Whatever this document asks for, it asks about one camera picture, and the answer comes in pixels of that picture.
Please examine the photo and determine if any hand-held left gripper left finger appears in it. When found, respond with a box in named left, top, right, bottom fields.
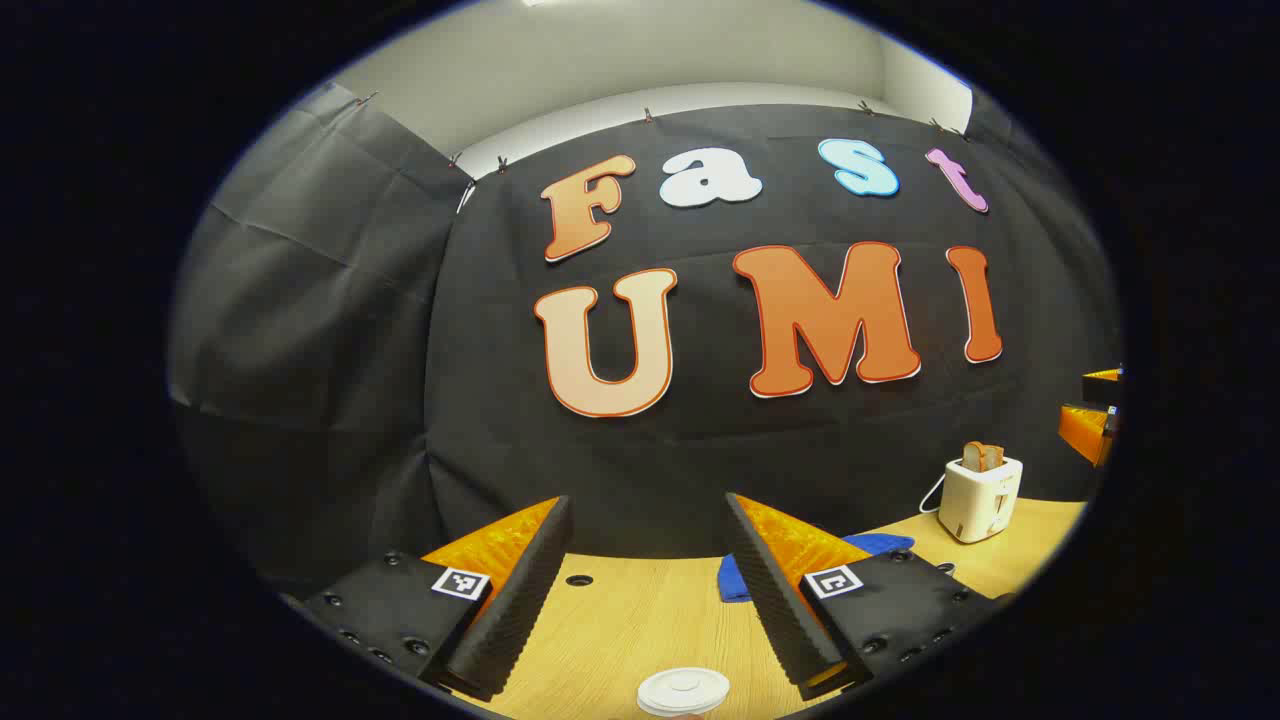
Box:
left=290, top=495, right=576, bottom=702

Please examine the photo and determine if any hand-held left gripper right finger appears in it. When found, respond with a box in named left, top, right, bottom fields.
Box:
left=723, top=492, right=1011, bottom=702

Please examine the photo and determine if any blue folded towel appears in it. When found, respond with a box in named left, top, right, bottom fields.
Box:
left=717, top=533, right=916, bottom=603

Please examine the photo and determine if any white toaster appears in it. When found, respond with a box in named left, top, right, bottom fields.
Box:
left=938, top=455, right=1024, bottom=544

